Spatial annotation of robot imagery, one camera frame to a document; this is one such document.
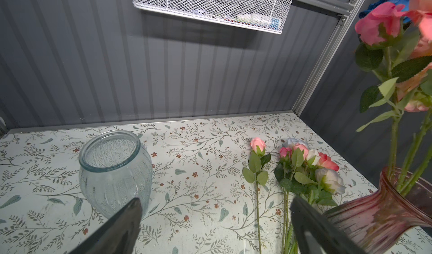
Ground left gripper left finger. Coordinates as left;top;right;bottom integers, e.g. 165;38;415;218
72;198;142;254

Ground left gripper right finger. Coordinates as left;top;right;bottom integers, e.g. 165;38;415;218
290;195;365;254

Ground pink ribbed glass vase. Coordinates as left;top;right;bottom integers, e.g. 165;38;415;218
324;168;432;254

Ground clear ribbed glass vase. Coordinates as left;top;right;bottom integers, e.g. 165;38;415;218
78;130;153;219

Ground light pink rosebud stem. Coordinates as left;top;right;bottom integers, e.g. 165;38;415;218
242;138;271;254

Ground magenta pink artificial rose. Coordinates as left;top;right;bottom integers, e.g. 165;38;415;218
354;1;408;180

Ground blue artificial rose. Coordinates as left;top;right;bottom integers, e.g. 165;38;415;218
358;0;412;20

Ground bunch of artificial roses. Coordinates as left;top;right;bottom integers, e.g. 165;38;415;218
274;138;345;254

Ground items in white basket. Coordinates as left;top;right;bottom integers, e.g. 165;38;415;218
191;10;281;30

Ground white wire mesh basket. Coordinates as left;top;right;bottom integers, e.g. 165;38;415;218
133;0;293;34

